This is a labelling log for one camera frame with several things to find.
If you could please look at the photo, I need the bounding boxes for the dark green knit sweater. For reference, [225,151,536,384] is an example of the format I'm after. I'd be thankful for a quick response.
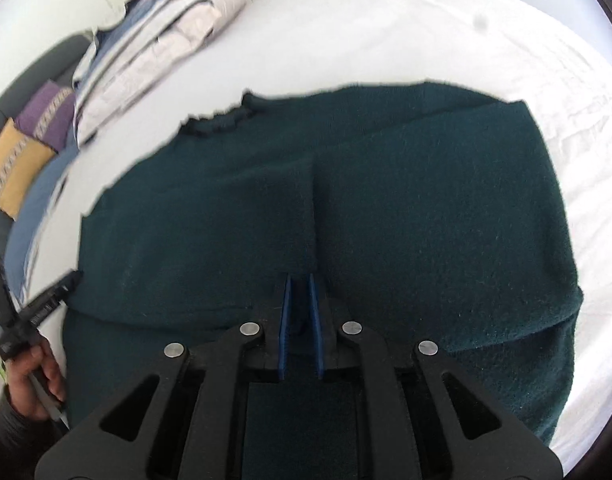
[37,84,583,479]

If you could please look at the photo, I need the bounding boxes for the person's left hand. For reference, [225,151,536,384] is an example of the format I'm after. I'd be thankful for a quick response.
[6,336,65,422]

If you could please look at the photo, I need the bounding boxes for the yellow patterned cushion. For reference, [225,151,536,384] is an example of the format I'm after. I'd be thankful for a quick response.
[0,119,56,220]

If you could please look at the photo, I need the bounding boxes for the purple patterned cushion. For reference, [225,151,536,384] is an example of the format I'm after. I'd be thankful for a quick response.
[14,80,75,152]

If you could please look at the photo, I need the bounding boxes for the grey upholstered headboard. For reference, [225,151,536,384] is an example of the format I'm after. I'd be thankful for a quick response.
[0,32,91,127]

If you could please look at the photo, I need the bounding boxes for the white bed sheet mattress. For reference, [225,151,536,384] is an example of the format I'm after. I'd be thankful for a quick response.
[22,0,612,470]

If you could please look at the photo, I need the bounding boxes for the folded beige blue duvet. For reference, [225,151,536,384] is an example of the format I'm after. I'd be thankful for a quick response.
[72,0,248,146]

